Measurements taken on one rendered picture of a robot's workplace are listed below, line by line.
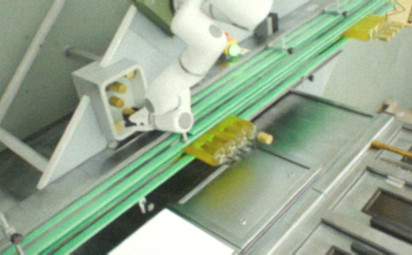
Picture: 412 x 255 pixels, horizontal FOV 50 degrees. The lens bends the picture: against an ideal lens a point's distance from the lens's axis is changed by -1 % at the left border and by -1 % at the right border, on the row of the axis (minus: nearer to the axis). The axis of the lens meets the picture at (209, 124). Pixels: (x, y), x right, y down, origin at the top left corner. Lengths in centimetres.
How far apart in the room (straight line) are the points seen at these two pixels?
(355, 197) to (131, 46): 93
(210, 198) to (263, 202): 18
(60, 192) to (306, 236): 79
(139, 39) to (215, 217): 66
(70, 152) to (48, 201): 18
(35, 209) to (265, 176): 79
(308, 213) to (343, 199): 16
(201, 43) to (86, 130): 62
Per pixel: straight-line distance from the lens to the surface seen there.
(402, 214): 161
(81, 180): 150
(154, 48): 164
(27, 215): 146
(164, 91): 118
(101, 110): 149
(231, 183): 163
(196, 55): 109
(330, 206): 157
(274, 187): 160
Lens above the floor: 196
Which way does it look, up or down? 38 degrees down
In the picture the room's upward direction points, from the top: 112 degrees clockwise
